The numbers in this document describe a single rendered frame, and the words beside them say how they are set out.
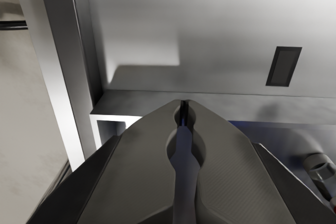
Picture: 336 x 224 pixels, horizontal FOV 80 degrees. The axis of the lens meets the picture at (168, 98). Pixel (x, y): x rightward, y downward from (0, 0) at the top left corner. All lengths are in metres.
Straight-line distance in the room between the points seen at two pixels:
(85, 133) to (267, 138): 0.15
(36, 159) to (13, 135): 0.24
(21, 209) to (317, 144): 2.41
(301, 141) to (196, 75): 0.11
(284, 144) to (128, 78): 0.14
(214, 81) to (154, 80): 0.04
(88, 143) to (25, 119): 1.44
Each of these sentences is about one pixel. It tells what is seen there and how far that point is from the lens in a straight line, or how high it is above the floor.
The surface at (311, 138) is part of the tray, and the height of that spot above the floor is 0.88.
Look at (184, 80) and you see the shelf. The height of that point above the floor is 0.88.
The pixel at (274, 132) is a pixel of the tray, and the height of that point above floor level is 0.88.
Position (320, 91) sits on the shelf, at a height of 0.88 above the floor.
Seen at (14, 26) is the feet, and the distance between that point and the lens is 1.19.
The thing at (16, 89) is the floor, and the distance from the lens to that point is 1.51.
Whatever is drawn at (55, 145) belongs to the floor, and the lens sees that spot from 1.65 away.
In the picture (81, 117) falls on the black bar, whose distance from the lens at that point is 0.16.
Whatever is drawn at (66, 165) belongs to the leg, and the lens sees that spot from 0.70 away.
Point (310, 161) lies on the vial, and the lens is 0.22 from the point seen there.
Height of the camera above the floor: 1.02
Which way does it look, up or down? 60 degrees down
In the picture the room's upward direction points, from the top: 173 degrees counter-clockwise
